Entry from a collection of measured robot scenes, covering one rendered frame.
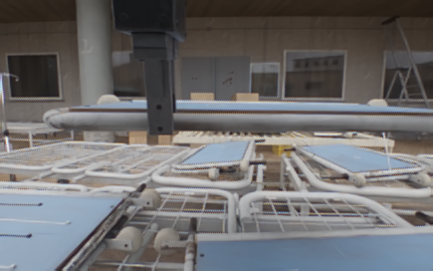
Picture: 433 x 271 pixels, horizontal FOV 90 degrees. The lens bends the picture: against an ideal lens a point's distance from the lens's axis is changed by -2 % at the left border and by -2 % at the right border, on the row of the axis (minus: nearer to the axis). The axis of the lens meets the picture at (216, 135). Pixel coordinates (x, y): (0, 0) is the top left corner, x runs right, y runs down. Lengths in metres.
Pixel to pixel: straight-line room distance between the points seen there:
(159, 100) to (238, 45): 6.33
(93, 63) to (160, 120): 4.69
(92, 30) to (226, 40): 3.33
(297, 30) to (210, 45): 2.37
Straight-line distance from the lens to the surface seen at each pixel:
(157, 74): 0.22
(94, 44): 4.99
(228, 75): 6.34
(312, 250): 0.61
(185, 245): 0.60
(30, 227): 0.72
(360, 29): 7.55
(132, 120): 0.27
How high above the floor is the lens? 0.85
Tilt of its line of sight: 7 degrees down
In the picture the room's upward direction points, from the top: straight up
